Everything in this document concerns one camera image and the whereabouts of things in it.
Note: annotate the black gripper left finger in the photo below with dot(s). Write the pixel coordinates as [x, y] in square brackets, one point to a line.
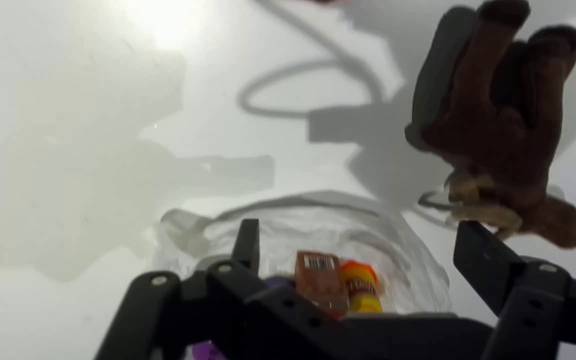
[248, 306]

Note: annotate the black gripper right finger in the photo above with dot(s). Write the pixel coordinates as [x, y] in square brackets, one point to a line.
[535, 306]

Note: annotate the purple dough can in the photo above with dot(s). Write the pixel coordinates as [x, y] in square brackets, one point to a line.
[203, 351]

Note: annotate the brown spice jar red lid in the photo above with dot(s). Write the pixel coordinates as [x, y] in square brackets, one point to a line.
[320, 281]

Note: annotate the white plastic bag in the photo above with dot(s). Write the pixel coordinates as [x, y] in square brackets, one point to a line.
[340, 221]

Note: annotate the brown plush moose toy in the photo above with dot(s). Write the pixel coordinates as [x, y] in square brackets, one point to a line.
[494, 126]

